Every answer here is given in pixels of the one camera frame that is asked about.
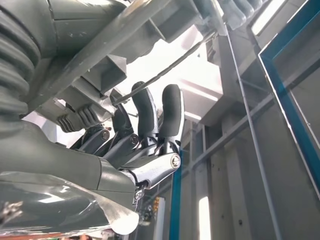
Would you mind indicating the blue steel column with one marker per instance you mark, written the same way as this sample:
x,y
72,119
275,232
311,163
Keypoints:
x,y
176,198

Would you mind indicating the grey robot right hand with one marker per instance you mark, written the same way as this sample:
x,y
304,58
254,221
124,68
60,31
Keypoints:
x,y
62,172

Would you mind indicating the blue framed glass partition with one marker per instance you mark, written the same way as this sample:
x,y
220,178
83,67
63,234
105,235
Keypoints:
x,y
280,94

